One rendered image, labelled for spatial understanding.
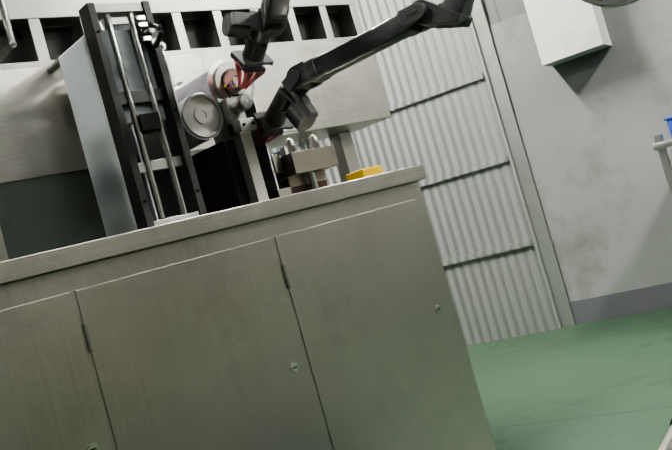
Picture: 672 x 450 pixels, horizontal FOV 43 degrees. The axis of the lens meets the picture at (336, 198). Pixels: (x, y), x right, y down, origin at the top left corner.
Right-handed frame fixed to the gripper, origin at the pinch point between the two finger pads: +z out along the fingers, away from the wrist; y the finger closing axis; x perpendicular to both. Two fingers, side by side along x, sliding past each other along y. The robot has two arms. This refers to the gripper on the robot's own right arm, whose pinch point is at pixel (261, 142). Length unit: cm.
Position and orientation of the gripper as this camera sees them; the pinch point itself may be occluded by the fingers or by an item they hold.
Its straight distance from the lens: 237.5
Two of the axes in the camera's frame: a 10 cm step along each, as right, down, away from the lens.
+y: 7.4, -1.7, 6.6
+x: -5.3, -7.6, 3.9
